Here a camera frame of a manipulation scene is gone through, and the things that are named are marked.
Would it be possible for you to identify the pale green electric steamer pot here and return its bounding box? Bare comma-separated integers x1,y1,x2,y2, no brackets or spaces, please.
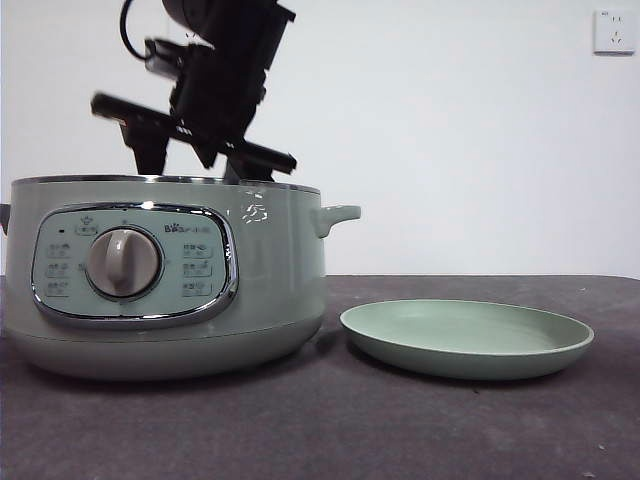
0,174,362,384

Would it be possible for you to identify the pale green round plate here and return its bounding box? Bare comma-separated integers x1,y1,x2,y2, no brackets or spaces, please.
339,298,596,382

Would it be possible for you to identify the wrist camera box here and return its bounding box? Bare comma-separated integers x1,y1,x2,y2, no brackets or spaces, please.
143,38,189,77

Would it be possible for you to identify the black cable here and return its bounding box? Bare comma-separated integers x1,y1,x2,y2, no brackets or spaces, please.
120,0,151,60

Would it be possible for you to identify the white wall socket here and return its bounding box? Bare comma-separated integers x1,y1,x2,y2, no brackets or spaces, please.
592,9,633,56

